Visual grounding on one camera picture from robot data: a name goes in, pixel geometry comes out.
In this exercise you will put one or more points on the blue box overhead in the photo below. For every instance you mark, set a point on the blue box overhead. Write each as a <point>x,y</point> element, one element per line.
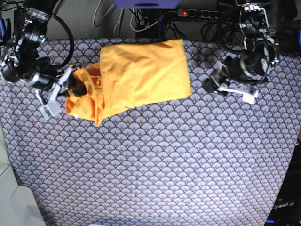
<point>147,4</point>

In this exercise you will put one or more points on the black OpenArm box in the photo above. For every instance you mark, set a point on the black OpenArm box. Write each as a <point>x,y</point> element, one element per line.
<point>286,211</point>

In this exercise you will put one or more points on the blue fan-patterned table cloth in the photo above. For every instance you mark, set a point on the blue fan-patterned table cloth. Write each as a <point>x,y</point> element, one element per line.
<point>203,161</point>

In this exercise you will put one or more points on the white bin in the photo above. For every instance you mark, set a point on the white bin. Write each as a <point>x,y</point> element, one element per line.
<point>17,203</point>

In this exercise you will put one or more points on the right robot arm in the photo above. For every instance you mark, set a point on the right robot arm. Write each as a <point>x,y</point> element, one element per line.
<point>22,62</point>

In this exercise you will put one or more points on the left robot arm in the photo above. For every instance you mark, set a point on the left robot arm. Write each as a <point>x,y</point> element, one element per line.
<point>254,25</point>

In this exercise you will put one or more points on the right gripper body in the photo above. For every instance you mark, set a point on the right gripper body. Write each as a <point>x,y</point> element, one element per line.
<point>48,88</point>

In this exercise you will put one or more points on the blue handled clamp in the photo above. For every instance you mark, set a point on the blue handled clamp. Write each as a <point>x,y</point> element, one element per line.
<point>160,27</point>

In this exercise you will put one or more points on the yellow T-shirt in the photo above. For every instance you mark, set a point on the yellow T-shirt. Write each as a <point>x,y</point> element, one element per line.
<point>129,76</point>

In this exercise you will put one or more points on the black power strip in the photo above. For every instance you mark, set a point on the black power strip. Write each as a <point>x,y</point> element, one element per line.
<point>196,14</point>

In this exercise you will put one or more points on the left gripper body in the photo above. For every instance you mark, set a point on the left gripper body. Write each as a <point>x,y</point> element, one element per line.
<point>241,75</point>

